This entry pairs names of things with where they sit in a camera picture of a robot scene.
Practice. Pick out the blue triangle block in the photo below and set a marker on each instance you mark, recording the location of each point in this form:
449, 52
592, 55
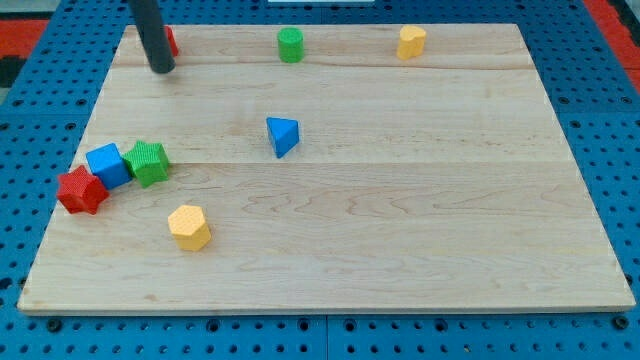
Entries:
283, 134

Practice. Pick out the wooden board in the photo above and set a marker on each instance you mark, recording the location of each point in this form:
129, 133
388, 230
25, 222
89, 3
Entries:
442, 184

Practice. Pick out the yellow hexagon block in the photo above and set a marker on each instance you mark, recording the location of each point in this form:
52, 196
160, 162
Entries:
189, 228

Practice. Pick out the green cylinder block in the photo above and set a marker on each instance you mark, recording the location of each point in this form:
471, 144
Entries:
290, 44

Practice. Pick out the yellow heart block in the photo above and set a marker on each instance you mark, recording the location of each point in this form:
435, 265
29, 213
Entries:
411, 42

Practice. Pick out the green star block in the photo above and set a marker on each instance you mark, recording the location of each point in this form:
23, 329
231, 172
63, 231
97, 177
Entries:
147, 162

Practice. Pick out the red block behind rod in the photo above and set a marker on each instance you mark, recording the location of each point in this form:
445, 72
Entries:
171, 40

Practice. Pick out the blue cube block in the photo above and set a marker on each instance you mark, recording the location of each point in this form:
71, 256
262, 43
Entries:
107, 164

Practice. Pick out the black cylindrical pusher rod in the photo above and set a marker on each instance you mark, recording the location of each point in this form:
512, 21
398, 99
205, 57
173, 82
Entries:
151, 29

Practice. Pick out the red star block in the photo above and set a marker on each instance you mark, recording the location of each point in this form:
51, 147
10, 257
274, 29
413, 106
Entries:
81, 191

